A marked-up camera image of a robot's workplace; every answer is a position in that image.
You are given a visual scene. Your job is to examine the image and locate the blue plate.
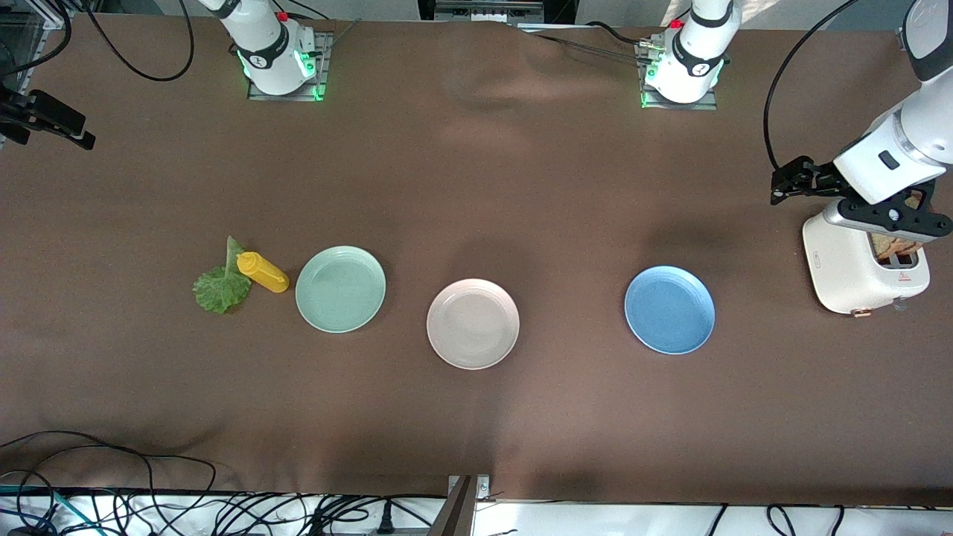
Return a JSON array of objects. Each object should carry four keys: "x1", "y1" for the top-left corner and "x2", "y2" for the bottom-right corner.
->
[{"x1": 624, "y1": 266, "x2": 716, "y2": 356}]

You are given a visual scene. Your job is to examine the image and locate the green lettuce leaf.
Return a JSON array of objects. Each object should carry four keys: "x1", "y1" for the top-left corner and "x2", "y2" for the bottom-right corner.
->
[{"x1": 192, "y1": 236, "x2": 252, "y2": 315}]

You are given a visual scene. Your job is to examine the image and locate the teal cable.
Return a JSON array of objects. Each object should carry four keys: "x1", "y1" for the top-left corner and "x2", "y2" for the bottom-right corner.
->
[{"x1": 0, "y1": 484, "x2": 101, "y2": 535}]

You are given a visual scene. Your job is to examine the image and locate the yellow squeeze bottle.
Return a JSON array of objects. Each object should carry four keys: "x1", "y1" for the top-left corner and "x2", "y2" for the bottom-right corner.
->
[{"x1": 236, "y1": 252, "x2": 290, "y2": 294}]

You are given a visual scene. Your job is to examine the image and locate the black base cable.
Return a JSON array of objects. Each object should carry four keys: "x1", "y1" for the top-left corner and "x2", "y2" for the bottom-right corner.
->
[{"x1": 521, "y1": 21, "x2": 675, "y2": 62}]

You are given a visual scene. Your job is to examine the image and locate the black looping floor cable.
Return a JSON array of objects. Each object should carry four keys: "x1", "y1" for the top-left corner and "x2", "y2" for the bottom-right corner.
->
[{"x1": 0, "y1": 430, "x2": 218, "y2": 522}]

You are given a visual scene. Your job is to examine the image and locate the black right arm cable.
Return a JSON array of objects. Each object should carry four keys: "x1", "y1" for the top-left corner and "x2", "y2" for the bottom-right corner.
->
[{"x1": 0, "y1": 0, "x2": 196, "y2": 83}]

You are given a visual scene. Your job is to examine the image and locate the aluminium frame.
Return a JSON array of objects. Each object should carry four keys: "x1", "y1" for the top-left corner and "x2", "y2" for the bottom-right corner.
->
[{"x1": 0, "y1": 0, "x2": 83, "y2": 83}]

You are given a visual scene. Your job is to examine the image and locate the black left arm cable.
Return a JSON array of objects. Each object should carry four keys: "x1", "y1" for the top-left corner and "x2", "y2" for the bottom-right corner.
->
[{"x1": 764, "y1": 0, "x2": 881, "y2": 173}]

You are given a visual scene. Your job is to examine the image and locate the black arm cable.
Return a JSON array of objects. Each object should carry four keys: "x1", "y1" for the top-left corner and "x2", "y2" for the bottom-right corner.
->
[
  {"x1": 0, "y1": 0, "x2": 196, "y2": 83},
  {"x1": 764, "y1": 0, "x2": 881, "y2": 173}
]

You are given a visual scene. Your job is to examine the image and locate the beige plate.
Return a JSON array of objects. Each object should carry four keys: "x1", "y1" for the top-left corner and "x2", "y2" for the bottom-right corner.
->
[{"x1": 426, "y1": 278, "x2": 520, "y2": 371}]

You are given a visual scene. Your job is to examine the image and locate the mint green plate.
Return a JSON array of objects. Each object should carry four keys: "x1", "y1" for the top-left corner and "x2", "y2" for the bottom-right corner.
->
[{"x1": 295, "y1": 246, "x2": 388, "y2": 334}]

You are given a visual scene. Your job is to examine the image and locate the black equipment housing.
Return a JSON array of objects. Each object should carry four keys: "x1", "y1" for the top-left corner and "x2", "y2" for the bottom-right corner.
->
[{"x1": 417, "y1": 0, "x2": 579, "y2": 23}]

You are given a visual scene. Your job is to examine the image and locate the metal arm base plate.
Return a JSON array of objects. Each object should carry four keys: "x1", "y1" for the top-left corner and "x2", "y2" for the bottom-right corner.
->
[
  {"x1": 639, "y1": 41, "x2": 719, "y2": 111},
  {"x1": 247, "y1": 31, "x2": 333, "y2": 101}
]

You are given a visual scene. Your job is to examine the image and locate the brown table cloth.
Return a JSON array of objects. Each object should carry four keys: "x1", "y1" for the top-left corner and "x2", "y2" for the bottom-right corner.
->
[{"x1": 0, "y1": 13, "x2": 953, "y2": 507}]

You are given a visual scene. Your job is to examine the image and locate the grey slotted metal unit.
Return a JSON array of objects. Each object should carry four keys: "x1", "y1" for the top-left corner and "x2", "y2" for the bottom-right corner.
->
[{"x1": 436, "y1": 0, "x2": 544, "y2": 22}]

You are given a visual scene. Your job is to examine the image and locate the white toaster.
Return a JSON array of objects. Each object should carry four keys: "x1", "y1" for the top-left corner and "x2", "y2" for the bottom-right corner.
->
[{"x1": 803, "y1": 207, "x2": 931, "y2": 317}]

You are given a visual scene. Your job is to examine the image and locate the aluminium profile with bracket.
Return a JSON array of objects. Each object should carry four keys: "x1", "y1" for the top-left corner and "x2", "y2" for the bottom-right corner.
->
[{"x1": 428, "y1": 473, "x2": 492, "y2": 536}]

